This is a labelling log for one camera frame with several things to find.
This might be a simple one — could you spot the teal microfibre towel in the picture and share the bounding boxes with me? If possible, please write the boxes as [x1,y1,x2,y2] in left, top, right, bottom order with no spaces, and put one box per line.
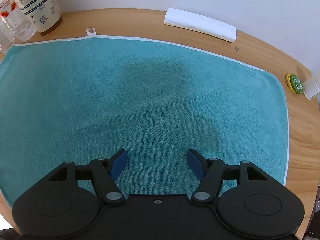
[1,35,289,205]

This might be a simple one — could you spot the green yellow round lid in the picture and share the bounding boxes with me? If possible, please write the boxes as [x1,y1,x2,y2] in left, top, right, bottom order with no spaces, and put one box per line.
[285,73,304,94]

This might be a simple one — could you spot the white patterned cup red lid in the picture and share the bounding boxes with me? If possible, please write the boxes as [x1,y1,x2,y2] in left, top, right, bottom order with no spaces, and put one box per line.
[14,0,62,36]

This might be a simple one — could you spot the white cylindrical container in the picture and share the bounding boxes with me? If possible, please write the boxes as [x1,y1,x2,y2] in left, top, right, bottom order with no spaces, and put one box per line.
[302,72,320,100]

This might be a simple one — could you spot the white folded paper napkin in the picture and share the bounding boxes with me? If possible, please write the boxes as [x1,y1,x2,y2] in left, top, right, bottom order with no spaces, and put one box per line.
[164,8,236,43]

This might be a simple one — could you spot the clear water bottle red label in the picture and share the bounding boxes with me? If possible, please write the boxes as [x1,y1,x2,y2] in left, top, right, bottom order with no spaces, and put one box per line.
[1,0,36,42]

